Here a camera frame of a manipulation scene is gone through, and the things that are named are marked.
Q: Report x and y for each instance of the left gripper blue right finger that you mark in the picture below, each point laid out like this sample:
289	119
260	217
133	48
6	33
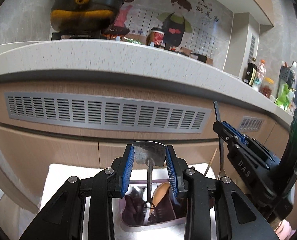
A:
174	172

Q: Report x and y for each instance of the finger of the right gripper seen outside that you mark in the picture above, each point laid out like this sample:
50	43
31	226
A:
229	134

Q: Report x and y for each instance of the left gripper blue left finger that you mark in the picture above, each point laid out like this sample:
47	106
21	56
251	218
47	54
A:
128	161

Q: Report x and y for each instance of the wooden spoon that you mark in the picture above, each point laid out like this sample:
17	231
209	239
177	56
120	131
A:
159	192

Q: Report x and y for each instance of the black shovel-shaped spoon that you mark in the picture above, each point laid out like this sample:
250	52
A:
151	154

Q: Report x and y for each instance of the wooden chopstick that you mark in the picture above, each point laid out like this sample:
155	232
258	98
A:
210	162

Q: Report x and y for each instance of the long black plastic spoon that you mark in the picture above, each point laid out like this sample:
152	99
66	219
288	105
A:
221	147

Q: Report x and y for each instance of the white plastic spoon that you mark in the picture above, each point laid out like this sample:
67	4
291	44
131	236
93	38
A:
148	207

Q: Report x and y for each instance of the small grey vent grille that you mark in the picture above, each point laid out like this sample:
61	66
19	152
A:
250	124

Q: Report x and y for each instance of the maroon plastic utensil holder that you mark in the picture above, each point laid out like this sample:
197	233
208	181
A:
136	216

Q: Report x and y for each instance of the yellow lid jar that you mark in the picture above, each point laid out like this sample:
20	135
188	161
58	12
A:
266	87

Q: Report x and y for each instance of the dark soy sauce bottle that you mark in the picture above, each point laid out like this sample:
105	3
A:
250	72

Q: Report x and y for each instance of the long grey vent grille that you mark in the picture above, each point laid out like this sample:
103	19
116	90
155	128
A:
105	112

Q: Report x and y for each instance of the green vegetable bag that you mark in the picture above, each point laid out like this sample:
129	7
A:
285	97

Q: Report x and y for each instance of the orange cap bottle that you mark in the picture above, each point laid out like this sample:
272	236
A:
259	76

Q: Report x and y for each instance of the white lace tablecloth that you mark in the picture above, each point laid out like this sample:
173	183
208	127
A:
59	173

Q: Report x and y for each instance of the black utensil rack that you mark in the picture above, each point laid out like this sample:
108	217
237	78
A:
287	73

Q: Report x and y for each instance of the red paper cup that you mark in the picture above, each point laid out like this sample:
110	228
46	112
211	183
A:
156	36

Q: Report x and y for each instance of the black and yellow pan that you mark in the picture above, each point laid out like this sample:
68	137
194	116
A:
80	16

